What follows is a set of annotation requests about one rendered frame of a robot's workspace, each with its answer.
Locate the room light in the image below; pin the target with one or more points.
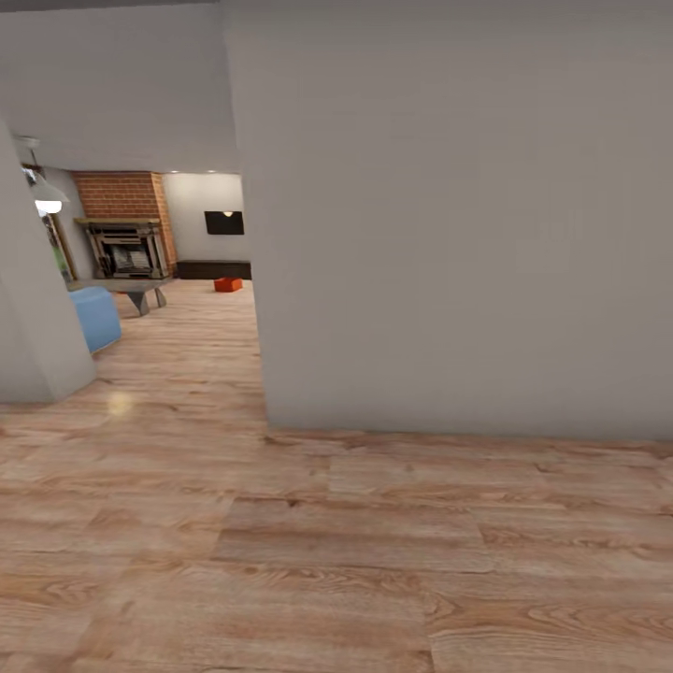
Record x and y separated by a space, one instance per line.
43 191

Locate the wall mounted tv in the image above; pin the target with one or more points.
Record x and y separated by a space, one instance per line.
225 222

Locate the door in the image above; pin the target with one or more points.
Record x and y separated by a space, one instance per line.
54 231

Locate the coffee table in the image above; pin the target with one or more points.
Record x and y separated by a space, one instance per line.
135 288

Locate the cabinet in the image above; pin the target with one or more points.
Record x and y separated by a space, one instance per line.
213 269

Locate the wood fireplace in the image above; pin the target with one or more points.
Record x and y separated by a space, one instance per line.
127 250

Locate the sofa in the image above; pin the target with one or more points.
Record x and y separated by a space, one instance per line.
97 316

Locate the storage box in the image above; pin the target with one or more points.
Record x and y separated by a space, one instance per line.
227 284

